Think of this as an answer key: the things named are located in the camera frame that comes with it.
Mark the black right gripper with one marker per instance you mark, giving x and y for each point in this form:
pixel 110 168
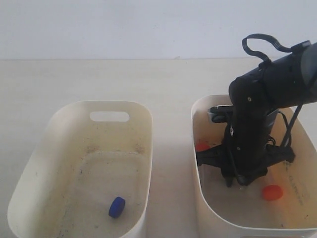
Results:
pixel 244 167

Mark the orange cap tube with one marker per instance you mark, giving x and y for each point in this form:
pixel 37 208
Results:
pixel 201 146
pixel 272 189

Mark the blue cap tube front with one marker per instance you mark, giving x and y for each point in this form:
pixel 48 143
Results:
pixel 116 207

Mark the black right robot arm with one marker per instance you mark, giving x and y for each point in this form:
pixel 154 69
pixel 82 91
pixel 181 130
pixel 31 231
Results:
pixel 247 149

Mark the cream plastic bin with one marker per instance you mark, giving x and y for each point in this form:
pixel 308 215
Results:
pixel 240 212
pixel 90 153

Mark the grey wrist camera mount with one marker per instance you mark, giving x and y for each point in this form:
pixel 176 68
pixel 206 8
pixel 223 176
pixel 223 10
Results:
pixel 220 113

